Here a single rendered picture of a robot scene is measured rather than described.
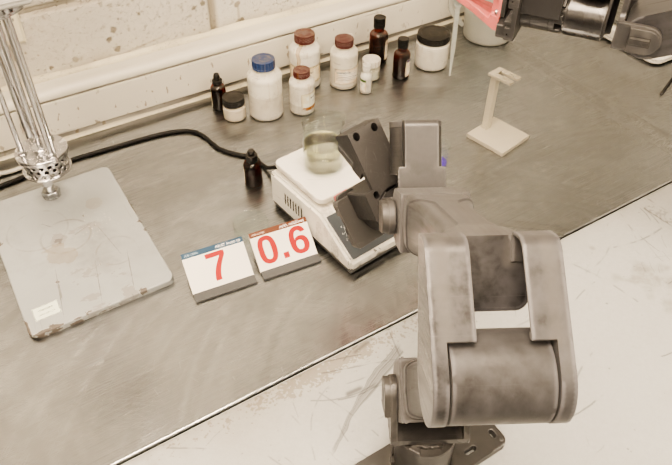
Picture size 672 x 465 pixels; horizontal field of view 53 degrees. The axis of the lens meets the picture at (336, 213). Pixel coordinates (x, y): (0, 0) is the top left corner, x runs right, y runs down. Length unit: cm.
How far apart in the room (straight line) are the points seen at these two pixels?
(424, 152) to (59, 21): 74
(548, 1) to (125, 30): 72
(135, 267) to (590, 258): 67
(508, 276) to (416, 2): 111
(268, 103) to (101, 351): 55
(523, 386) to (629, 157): 89
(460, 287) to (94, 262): 69
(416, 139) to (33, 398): 56
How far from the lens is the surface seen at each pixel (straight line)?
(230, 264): 98
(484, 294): 49
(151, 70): 128
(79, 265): 104
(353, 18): 145
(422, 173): 71
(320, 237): 100
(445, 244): 45
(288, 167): 102
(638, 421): 92
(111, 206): 112
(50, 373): 94
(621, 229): 114
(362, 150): 76
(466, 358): 44
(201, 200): 112
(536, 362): 45
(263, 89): 124
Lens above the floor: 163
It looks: 42 degrees down
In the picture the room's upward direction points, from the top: 1 degrees clockwise
